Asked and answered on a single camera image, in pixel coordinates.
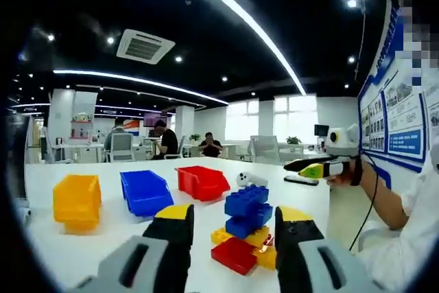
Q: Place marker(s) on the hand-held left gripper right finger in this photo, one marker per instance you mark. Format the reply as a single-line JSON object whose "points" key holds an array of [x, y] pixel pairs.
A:
{"points": [[308, 258]]}

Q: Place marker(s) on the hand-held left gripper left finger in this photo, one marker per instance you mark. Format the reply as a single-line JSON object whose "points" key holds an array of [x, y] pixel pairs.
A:
{"points": [[137, 258]]}

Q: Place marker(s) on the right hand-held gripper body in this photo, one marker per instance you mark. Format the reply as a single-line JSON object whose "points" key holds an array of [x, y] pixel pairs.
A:
{"points": [[344, 142]]}

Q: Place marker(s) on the yellow toy block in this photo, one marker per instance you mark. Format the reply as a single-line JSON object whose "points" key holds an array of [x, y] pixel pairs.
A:
{"points": [[257, 236], [267, 258]]}

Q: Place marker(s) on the blue plastic bin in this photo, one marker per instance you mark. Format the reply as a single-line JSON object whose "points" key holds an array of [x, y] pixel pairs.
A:
{"points": [[145, 193]]}

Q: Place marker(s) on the blue toy block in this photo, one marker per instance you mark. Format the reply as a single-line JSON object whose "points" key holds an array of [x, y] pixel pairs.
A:
{"points": [[248, 224], [245, 200]]}

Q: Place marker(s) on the red toy block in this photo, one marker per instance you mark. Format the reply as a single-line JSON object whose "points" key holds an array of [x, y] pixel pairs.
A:
{"points": [[235, 255]]}

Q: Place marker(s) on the yellow plastic bin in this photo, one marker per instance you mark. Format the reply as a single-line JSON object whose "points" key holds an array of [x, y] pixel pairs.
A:
{"points": [[77, 204]]}

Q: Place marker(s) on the red plastic bin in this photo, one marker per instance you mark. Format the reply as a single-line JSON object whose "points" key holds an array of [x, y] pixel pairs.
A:
{"points": [[202, 183]]}

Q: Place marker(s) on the person's right hand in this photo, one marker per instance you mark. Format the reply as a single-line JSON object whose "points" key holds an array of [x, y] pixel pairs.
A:
{"points": [[341, 179]]}

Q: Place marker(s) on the black flat phone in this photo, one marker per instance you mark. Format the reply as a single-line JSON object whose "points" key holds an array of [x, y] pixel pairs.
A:
{"points": [[302, 180]]}

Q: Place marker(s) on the small black monitor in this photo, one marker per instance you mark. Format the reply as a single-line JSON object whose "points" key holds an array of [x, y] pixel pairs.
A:
{"points": [[321, 130]]}

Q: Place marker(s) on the green potted plant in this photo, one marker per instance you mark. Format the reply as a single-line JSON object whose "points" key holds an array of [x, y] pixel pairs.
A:
{"points": [[294, 140], [195, 138]]}

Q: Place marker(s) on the white handheld controller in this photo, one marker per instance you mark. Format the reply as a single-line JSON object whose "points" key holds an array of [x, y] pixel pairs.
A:
{"points": [[252, 179]]}

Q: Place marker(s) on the white mesh office chair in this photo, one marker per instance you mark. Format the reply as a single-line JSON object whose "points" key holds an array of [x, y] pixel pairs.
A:
{"points": [[121, 147]]}

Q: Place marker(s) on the pink display shelf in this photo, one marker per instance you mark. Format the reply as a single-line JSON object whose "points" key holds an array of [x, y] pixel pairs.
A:
{"points": [[81, 128]]}

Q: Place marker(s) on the long ceiling light strip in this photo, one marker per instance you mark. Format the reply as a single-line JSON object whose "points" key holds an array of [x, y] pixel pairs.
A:
{"points": [[137, 80], [247, 18]]}

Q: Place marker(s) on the ceiling air conditioner vent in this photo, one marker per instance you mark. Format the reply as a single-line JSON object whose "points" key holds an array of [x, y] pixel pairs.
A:
{"points": [[145, 46]]}

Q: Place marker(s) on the blue white wall board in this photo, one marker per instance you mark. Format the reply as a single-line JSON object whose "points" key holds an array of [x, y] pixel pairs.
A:
{"points": [[398, 125]]}

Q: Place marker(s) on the wall display screen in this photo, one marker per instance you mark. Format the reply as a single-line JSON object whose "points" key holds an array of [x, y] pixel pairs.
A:
{"points": [[155, 119]]}

